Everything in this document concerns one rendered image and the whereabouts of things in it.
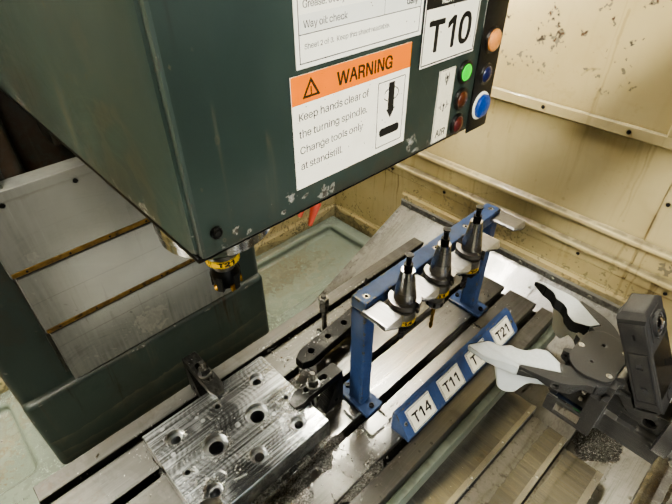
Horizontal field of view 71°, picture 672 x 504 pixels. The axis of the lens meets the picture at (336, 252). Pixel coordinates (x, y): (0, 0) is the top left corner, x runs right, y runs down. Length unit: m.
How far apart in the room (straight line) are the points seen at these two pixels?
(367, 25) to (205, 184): 0.20
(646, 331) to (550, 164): 1.02
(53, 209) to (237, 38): 0.75
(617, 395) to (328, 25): 0.45
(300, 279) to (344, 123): 1.48
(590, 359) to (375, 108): 0.34
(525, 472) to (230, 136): 1.12
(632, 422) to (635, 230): 0.92
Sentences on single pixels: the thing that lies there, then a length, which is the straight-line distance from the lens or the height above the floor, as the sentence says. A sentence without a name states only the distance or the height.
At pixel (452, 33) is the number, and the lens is 0.57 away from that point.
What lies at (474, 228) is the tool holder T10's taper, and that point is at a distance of 1.01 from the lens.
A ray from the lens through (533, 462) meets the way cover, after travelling 1.35.
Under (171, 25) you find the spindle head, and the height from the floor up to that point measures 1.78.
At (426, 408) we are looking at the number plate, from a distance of 1.11.
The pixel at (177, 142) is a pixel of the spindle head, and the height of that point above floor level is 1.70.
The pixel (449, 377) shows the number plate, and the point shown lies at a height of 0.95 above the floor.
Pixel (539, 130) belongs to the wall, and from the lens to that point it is 1.46.
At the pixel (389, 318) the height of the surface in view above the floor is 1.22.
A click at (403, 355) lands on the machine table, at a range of 1.23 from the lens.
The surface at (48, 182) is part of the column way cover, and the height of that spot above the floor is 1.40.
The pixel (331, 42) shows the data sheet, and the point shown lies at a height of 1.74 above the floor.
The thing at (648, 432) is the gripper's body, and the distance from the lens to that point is 0.60.
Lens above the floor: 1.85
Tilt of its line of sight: 38 degrees down
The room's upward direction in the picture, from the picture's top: straight up
